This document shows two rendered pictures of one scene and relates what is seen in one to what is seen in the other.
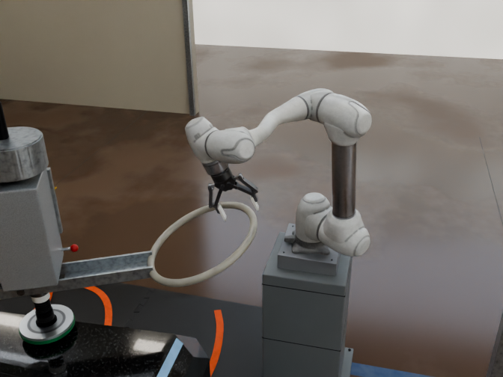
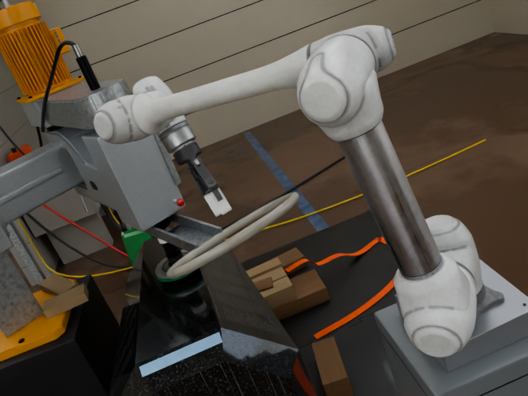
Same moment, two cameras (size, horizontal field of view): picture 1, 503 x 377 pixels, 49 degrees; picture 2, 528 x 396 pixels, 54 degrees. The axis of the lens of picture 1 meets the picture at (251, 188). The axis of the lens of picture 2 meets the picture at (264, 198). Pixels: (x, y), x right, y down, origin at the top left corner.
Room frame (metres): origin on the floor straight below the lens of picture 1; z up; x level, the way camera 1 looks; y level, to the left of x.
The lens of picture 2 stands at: (1.52, -1.27, 1.88)
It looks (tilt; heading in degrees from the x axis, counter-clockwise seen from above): 23 degrees down; 71
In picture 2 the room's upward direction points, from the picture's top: 20 degrees counter-clockwise
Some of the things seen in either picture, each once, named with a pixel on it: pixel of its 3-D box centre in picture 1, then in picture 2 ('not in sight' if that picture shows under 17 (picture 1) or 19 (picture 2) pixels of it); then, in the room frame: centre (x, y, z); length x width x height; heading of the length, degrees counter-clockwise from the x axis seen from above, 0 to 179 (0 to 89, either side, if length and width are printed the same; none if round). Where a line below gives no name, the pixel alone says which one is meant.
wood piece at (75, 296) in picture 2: not in sight; (66, 301); (1.27, 1.18, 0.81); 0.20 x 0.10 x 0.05; 172
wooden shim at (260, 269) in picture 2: not in sight; (262, 268); (2.38, 1.70, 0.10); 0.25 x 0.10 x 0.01; 167
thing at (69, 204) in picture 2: not in sight; (75, 198); (1.53, 4.24, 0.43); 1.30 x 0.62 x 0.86; 75
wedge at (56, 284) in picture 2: not in sight; (57, 284); (1.25, 1.42, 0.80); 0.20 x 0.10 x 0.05; 114
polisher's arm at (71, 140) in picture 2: not in sight; (108, 167); (1.72, 1.24, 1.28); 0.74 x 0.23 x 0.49; 101
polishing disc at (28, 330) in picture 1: (46, 322); (177, 262); (1.78, 0.85, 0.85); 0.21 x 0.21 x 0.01
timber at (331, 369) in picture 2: not in sight; (331, 368); (2.20, 0.61, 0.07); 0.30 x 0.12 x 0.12; 68
